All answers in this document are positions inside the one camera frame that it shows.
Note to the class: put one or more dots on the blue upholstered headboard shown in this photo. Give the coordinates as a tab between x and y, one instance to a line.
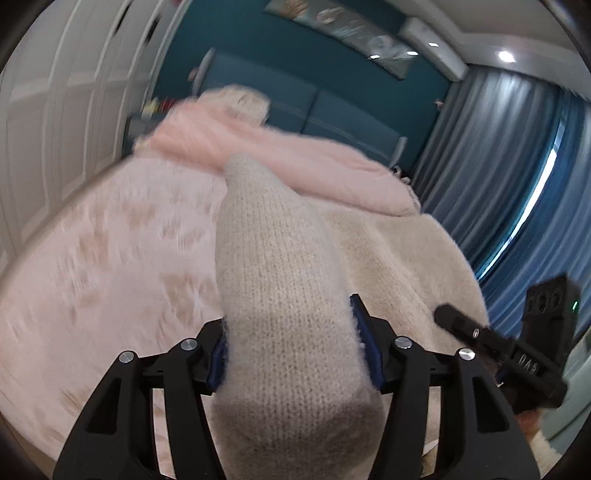
297	106

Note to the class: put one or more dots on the grey bedside table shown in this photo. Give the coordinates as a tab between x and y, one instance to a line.
141	122

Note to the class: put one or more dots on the blue grey curtain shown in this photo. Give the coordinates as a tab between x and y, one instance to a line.
506	172

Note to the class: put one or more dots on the pink folded blanket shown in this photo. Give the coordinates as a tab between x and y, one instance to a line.
204	136

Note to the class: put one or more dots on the pink butterfly bedspread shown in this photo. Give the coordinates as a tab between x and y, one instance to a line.
128	266

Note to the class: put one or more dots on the wall picture frame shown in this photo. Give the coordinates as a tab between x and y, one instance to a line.
332	19

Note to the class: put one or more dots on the beige knitted sweater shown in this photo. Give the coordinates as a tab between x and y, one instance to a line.
296	401

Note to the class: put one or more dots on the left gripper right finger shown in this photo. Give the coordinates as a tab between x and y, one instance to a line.
479	437

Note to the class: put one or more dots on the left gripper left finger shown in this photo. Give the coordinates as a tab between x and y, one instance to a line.
114	436

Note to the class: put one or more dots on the white panelled wardrobe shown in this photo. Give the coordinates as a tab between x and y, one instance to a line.
67	90

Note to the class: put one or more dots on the cream plush pillow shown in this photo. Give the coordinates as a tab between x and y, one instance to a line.
238	102

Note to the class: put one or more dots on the person's right hand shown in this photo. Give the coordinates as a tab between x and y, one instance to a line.
530	423

